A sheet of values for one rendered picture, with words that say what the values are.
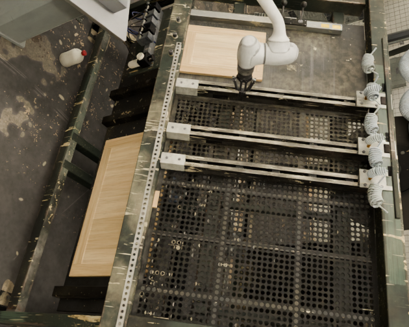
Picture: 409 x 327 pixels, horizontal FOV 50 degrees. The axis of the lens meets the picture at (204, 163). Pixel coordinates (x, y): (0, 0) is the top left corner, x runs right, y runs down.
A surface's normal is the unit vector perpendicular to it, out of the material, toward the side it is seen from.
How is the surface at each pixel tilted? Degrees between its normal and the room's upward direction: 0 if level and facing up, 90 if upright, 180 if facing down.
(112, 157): 90
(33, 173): 0
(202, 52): 59
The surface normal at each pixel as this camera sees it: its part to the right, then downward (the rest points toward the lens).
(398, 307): 0.01, -0.47
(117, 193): -0.50, -0.46
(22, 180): 0.85, -0.14
